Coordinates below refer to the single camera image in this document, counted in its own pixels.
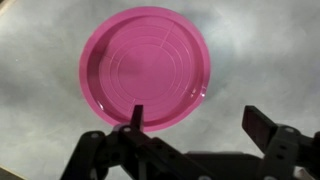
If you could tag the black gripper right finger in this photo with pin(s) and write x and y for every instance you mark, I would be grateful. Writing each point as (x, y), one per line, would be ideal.
(286, 150)

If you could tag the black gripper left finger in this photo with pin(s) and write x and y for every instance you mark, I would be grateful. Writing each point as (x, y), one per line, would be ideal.
(133, 150)

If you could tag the pink round plastic lid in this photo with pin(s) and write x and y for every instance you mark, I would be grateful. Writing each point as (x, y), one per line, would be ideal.
(146, 66)

